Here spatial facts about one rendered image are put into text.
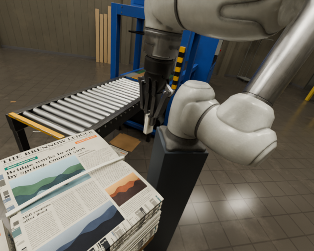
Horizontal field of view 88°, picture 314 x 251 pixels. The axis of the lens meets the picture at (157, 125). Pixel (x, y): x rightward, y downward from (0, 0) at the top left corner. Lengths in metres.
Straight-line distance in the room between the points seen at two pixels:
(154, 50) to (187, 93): 0.26
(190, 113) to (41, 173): 0.48
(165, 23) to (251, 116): 0.34
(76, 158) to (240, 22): 0.50
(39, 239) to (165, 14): 0.49
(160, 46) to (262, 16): 0.20
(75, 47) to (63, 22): 0.73
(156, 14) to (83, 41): 6.31
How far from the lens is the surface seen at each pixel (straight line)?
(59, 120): 1.26
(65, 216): 0.44
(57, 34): 6.86
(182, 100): 0.62
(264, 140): 0.55
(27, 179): 0.54
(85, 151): 0.57
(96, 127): 1.14
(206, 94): 0.62
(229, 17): 0.29
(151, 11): 0.41
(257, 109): 0.55
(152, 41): 0.41
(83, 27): 6.63
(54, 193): 0.48
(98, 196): 0.46
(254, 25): 0.29
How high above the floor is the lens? 1.44
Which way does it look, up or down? 32 degrees down
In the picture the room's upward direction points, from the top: 11 degrees clockwise
